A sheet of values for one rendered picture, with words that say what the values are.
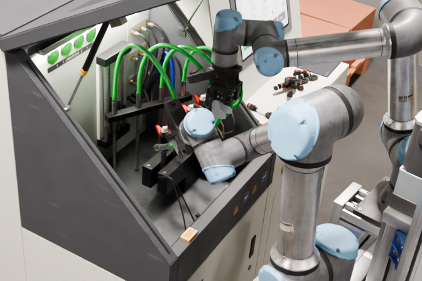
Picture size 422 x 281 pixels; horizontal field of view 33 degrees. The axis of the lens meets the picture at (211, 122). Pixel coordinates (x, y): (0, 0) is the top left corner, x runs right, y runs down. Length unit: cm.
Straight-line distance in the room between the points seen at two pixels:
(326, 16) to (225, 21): 281
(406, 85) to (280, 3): 94
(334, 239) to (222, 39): 62
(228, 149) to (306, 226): 33
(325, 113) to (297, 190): 19
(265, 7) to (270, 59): 99
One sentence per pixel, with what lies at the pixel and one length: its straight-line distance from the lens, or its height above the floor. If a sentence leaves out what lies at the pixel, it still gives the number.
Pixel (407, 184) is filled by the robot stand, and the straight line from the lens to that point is 189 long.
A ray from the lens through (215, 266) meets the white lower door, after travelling 247.
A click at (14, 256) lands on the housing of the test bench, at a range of 262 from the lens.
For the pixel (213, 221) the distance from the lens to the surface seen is 227.
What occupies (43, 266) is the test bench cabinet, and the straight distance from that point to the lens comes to 253.
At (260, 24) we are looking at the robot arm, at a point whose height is 158.
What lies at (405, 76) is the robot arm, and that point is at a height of 145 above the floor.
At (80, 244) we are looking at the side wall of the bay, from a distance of 232.
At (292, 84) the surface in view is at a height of 101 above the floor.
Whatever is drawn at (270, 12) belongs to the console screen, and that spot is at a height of 124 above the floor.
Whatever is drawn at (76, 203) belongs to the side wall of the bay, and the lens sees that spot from 221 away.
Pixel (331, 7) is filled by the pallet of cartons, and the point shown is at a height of 48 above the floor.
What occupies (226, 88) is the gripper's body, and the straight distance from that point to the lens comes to 207.
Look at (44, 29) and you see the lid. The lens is 192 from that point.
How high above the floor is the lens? 245
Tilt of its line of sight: 34 degrees down
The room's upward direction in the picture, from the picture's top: 5 degrees clockwise
